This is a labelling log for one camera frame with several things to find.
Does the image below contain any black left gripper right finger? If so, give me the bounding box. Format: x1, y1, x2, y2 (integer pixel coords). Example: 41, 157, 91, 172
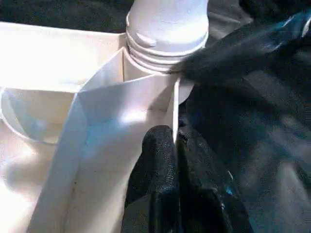
175, 120, 255, 233

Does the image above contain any white plastic table leg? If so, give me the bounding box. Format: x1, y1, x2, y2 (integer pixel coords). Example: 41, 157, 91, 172
125, 0, 209, 73

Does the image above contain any white plastic table top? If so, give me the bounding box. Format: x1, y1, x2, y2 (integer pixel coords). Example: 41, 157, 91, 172
0, 21, 195, 233

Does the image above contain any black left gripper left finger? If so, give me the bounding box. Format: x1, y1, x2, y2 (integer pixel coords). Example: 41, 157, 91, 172
121, 125, 182, 233

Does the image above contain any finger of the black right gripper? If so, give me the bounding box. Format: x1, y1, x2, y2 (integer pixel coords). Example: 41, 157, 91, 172
170, 11, 311, 83

